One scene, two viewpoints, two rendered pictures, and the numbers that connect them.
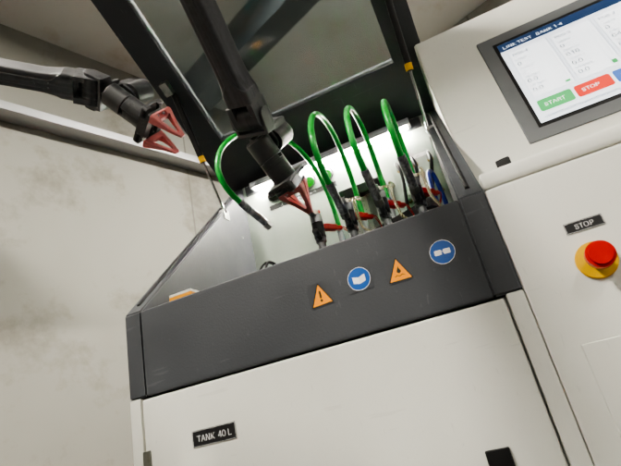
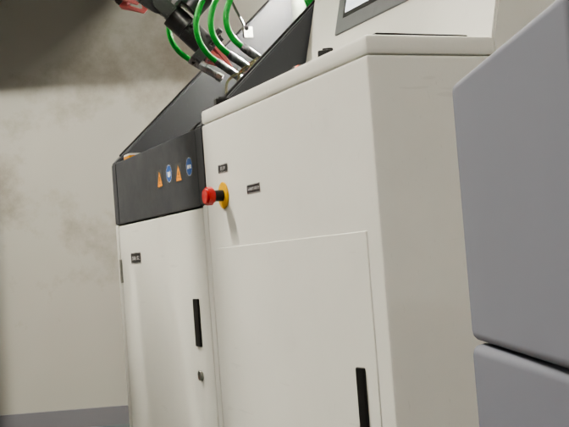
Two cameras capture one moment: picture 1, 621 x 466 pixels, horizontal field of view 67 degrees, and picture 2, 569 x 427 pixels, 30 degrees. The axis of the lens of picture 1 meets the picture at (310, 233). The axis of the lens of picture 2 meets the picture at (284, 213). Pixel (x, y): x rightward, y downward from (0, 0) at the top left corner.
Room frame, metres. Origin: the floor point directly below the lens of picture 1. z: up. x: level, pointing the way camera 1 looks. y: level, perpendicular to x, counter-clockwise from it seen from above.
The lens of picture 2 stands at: (-0.65, -1.96, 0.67)
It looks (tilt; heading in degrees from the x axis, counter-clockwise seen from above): 3 degrees up; 48
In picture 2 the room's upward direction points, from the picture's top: 4 degrees counter-clockwise
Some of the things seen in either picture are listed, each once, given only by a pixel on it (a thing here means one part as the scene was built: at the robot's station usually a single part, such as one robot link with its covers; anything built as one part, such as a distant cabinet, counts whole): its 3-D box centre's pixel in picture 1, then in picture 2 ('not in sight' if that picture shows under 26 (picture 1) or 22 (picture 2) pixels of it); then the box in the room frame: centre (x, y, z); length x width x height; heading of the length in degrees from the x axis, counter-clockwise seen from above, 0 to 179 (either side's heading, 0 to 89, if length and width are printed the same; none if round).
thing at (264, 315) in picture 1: (296, 306); (162, 181); (0.80, 0.05, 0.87); 0.62 x 0.04 x 0.16; 72
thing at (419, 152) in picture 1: (422, 192); not in sight; (1.20, -0.33, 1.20); 0.13 x 0.03 x 0.31; 72
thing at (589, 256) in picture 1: (598, 256); (214, 196); (0.62, -0.36, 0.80); 0.05 x 0.04 x 0.05; 72
